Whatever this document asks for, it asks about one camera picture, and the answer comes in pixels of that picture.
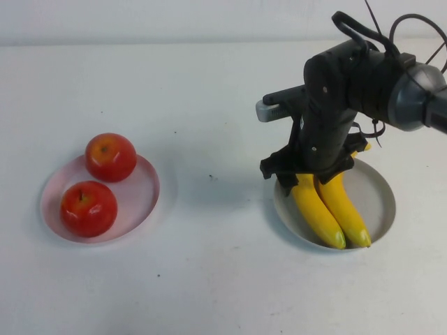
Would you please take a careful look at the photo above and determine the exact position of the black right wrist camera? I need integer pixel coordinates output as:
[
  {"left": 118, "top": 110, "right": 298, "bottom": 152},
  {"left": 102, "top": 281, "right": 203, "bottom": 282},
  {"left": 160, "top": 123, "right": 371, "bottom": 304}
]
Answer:
[{"left": 256, "top": 85, "right": 308, "bottom": 123}]

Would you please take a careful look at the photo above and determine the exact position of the yellow banana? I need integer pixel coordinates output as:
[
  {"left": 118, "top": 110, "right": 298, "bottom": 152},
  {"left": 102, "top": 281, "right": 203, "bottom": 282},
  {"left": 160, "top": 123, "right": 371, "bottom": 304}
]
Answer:
[
  {"left": 316, "top": 142, "right": 373, "bottom": 249},
  {"left": 291, "top": 172, "right": 347, "bottom": 251}
]

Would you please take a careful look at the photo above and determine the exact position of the grey round plate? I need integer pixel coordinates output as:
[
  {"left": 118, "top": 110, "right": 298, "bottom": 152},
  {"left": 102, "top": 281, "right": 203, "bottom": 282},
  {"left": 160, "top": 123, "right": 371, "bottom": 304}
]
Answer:
[{"left": 273, "top": 158, "right": 397, "bottom": 254}]

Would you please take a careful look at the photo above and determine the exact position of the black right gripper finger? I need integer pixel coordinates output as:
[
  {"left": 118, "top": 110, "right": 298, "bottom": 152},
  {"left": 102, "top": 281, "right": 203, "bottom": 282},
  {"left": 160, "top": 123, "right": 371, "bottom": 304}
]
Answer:
[
  {"left": 315, "top": 169, "right": 346, "bottom": 186},
  {"left": 277, "top": 172, "right": 301, "bottom": 198}
]

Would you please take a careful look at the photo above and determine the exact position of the pink round plate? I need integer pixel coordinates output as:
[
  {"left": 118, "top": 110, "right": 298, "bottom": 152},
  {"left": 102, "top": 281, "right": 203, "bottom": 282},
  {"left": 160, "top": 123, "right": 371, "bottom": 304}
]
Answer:
[{"left": 39, "top": 153, "right": 161, "bottom": 245}]

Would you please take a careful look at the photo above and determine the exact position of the red apple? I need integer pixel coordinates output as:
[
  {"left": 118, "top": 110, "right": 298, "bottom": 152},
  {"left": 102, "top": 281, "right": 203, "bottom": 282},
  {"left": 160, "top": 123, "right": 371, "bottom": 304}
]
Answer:
[
  {"left": 85, "top": 132, "right": 138, "bottom": 183},
  {"left": 60, "top": 180, "right": 119, "bottom": 239}
]

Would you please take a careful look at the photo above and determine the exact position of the black zip tie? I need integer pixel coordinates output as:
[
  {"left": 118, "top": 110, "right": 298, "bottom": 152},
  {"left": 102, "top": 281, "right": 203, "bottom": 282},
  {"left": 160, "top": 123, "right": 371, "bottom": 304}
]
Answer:
[
  {"left": 370, "top": 118, "right": 387, "bottom": 150},
  {"left": 364, "top": 0, "right": 385, "bottom": 36}
]

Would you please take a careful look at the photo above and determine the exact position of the thick black right camera cable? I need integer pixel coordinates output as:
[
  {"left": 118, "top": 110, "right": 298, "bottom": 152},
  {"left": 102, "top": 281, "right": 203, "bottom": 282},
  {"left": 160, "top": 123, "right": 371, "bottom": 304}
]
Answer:
[{"left": 330, "top": 10, "right": 401, "bottom": 59}]

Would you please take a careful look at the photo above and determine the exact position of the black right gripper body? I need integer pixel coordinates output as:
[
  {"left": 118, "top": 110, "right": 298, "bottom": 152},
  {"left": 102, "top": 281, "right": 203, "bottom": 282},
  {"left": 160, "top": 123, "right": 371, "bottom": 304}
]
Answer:
[{"left": 260, "top": 110, "right": 371, "bottom": 180}]

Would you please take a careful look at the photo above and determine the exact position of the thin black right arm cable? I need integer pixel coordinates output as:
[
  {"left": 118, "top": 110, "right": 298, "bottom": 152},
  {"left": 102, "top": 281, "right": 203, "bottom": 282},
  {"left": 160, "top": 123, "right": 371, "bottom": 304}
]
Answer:
[{"left": 388, "top": 13, "right": 447, "bottom": 76}]

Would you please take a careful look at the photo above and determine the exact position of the black right camera bracket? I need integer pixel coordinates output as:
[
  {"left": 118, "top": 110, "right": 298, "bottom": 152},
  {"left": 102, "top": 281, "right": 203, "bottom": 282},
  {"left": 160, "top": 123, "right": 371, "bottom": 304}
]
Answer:
[{"left": 288, "top": 117, "right": 366, "bottom": 149}]

